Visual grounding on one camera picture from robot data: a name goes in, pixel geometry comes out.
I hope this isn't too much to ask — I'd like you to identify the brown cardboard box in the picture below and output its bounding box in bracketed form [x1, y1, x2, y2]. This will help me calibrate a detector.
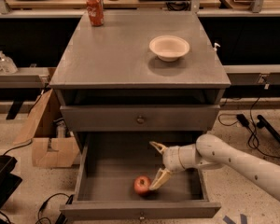
[13, 89, 79, 168]

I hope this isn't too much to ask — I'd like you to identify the white pump dispenser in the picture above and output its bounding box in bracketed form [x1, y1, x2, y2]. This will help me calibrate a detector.
[213, 42, 220, 51]

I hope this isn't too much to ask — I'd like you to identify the grey top drawer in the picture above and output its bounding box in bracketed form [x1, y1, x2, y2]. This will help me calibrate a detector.
[61, 105, 220, 132]

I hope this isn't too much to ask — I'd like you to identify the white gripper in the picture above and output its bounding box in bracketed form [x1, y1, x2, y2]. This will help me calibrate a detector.
[149, 141, 197, 190]

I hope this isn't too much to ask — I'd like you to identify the red apple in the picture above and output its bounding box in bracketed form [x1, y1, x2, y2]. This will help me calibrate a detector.
[133, 175, 151, 196]

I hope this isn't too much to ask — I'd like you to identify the black floor cable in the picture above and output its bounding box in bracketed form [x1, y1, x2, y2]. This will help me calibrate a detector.
[35, 192, 73, 224]

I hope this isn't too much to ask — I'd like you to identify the grey open middle drawer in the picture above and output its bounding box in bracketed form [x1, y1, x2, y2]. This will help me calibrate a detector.
[61, 132, 220, 221]

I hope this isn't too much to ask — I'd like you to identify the black power adapter cable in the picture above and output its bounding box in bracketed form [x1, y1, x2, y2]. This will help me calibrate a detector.
[217, 96, 280, 161]

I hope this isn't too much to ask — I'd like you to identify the white paper bowl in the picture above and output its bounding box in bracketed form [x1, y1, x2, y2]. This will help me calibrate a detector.
[149, 35, 190, 62]

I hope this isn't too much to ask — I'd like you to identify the grey drawer cabinet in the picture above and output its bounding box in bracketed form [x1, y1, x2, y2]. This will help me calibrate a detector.
[50, 9, 231, 147]

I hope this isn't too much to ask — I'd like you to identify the red soda can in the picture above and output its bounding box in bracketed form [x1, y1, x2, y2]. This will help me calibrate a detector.
[86, 0, 105, 26]

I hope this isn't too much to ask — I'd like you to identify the clear sanitizer bottle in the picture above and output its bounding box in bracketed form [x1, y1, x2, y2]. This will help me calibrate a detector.
[0, 50, 18, 74]

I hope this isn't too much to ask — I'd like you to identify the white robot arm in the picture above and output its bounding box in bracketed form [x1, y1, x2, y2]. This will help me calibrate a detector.
[149, 133, 280, 202]

